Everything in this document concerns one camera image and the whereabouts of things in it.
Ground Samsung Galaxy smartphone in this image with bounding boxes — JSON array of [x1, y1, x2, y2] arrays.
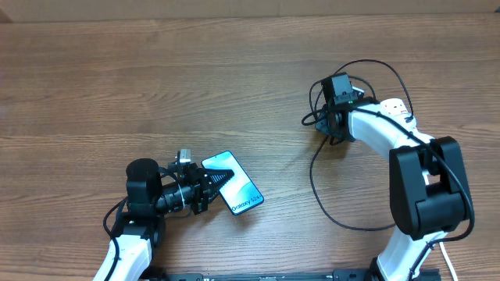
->
[[202, 151, 264, 215]]

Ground black charger cable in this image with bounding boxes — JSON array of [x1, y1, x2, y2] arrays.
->
[[301, 59, 415, 232]]

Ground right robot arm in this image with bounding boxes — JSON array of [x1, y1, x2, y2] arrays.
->
[[312, 73, 475, 280]]

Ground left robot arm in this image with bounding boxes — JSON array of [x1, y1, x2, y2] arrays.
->
[[94, 156, 234, 281]]

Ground white charger plug adapter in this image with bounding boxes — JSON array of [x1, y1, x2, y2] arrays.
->
[[402, 113, 417, 131]]

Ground white power strip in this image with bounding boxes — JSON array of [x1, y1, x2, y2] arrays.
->
[[380, 98, 410, 124]]

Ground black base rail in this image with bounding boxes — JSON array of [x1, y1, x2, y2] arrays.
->
[[148, 268, 442, 281]]

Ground white power strip cord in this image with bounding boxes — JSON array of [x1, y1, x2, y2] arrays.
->
[[437, 241, 459, 281]]

